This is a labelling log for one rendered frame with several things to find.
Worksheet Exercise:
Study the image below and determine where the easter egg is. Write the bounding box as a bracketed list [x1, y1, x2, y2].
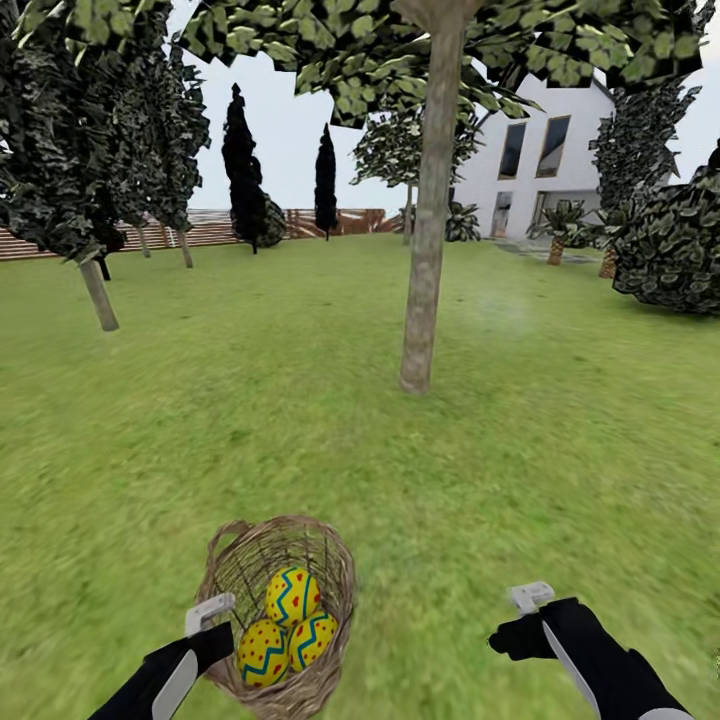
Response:
[264, 565, 321, 630]
[237, 619, 290, 687]
[287, 611, 338, 673]

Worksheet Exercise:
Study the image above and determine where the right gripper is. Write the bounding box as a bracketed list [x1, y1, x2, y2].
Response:
[489, 611, 556, 661]

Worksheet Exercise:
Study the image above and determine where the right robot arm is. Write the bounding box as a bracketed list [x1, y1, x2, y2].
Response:
[489, 581, 695, 720]

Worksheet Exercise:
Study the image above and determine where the wicker basket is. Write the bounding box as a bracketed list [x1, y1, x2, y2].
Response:
[194, 514, 358, 720]

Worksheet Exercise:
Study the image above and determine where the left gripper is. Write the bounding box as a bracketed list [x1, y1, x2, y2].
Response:
[188, 618, 237, 679]

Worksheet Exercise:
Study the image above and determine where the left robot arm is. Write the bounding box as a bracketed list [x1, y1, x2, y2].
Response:
[88, 591, 241, 720]

